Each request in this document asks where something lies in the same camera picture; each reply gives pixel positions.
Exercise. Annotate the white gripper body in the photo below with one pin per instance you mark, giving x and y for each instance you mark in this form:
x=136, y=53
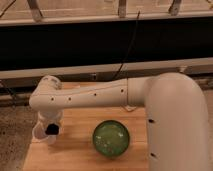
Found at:
x=50, y=118

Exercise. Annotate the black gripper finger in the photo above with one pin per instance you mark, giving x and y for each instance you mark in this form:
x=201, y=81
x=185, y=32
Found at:
x=52, y=129

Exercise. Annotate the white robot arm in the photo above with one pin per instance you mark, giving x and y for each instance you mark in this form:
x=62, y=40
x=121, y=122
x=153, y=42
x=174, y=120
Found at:
x=175, y=106

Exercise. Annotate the white ceramic cup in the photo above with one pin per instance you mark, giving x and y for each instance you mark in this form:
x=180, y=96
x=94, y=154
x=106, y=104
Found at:
x=40, y=136

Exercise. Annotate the wooden board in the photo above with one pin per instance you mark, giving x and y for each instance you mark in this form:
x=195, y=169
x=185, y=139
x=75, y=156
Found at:
x=74, y=150

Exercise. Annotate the green glass bowl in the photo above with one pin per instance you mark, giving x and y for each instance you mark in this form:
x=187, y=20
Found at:
x=111, y=138

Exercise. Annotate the small white object on board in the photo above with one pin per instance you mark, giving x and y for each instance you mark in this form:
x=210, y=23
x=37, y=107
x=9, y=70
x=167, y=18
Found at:
x=130, y=108

